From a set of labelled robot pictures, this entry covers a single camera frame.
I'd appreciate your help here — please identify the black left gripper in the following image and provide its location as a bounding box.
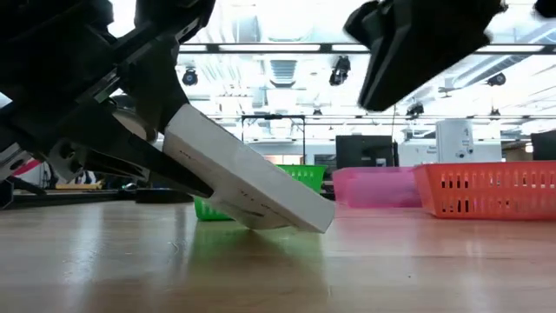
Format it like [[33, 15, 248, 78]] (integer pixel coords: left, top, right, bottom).
[[0, 0, 217, 200]]

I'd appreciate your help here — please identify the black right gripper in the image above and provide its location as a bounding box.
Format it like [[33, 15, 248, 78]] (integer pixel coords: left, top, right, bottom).
[[342, 0, 507, 113]]

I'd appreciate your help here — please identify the white cardboard box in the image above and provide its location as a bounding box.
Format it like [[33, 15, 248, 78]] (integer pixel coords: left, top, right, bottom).
[[162, 103, 336, 235]]

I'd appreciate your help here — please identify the pink plastic bin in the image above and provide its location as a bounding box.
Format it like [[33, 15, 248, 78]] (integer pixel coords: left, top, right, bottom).
[[332, 166, 423, 209]]

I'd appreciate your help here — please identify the white cabinet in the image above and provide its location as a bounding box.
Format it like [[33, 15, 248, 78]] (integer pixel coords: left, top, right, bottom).
[[435, 118, 475, 165]]

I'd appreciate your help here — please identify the black monitor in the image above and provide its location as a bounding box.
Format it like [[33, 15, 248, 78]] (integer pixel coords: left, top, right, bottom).
[[334, 134, 400, 170]]

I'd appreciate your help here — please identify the black overhead crossbar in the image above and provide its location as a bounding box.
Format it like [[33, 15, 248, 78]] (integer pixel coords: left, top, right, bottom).
[[177, 42, 556, 54]]

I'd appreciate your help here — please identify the green plastic basket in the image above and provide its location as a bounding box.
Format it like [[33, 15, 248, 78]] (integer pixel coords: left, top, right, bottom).
[[193, 163, 328, 223]]

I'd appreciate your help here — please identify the orange plastic basket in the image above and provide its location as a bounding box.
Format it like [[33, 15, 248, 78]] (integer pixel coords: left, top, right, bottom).
[[412, 161, 556, 220]]

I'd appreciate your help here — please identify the black aluminium table frame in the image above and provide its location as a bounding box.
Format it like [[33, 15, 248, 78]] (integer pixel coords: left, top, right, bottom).
[[8, 189, 140, 210]]

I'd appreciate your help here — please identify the black rack frame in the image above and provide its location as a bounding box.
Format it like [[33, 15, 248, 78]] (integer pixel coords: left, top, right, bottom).
[[240, 113, 308, 165]]

